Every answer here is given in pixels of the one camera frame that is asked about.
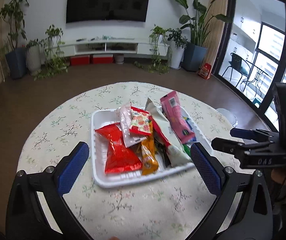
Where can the wall mounted black television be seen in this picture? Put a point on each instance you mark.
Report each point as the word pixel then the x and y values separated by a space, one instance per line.
pixel 106 10

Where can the pink snack packet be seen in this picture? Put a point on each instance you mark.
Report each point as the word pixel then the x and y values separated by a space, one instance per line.
pixel 171 107

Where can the white long snack pouch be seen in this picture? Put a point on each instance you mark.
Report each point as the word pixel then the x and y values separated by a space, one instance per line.
pixel 161 125

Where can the white planter plant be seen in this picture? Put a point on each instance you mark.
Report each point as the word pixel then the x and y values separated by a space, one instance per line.
pixel 174 42
pixel 45 58

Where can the black snack bag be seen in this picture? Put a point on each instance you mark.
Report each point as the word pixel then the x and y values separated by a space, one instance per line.
pixel 161 149

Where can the orange cartoon snack bag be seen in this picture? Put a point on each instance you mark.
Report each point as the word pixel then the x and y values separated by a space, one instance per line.
pixel 149 162

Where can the dark blue planter plant left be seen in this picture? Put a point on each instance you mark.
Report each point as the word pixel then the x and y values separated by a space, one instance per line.
pixel 12 14

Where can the white planter plant right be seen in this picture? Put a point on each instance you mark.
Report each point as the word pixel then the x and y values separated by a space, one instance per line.
pixel 174 42

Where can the small white pot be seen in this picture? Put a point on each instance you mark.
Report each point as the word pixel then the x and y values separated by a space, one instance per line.
pixel 119 58

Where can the floral round tablecloth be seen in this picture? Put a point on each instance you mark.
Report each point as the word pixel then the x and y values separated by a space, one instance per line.
pixel 132 178

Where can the green black snack packet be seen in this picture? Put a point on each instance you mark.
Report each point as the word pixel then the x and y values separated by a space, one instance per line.
pixel 187 149

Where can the red storage box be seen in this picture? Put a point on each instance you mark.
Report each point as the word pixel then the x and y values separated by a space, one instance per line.
pixel 80 60
pixel 102 58

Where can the red snack bag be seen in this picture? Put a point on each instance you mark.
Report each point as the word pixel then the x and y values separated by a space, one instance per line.
pixel 119 158

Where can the white TV console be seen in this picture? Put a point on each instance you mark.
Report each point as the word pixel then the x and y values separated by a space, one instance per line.
pixel 130 47

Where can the red gift bag on floor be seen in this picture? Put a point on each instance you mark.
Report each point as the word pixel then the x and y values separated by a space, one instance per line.
pixel 205 71

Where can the red storage box right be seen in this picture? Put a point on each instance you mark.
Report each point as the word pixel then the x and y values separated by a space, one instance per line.
pixel 102 58

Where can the white planter plant left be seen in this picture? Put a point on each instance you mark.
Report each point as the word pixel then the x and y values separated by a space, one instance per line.
pixel 45 58

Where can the black balcony chair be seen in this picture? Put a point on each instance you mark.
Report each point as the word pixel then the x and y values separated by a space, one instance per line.
pixel 244 76

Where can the dark blue planter plant right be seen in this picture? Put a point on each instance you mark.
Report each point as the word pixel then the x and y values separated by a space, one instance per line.
pixel 199 26

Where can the dark blue snack bag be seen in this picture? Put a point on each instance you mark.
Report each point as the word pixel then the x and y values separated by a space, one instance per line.
pixel 189 123

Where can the pale pink snack pouch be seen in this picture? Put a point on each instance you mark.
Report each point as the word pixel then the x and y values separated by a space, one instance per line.
pixel 125 121

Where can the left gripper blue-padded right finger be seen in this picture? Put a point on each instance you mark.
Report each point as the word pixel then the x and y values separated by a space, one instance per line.
pixel 208 168

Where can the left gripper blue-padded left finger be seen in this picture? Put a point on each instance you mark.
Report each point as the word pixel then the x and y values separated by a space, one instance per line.
pixel 70 167

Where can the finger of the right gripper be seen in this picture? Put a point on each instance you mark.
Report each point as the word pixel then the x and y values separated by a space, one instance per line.
pixel 235 148
pixel 250 134

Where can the strawberry print snack bag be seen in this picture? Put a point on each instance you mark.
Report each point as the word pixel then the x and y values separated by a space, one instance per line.
pixel 140 122

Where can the white trash bin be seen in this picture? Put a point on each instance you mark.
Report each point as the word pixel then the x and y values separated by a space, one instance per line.
pixel 229 116

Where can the dark blue planter plant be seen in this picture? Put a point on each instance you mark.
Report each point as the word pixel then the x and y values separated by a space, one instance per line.
pixel 12 14
pixel 199 26

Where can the red storage box left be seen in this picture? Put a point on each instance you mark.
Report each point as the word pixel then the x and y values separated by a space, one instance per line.
pixel 80 60

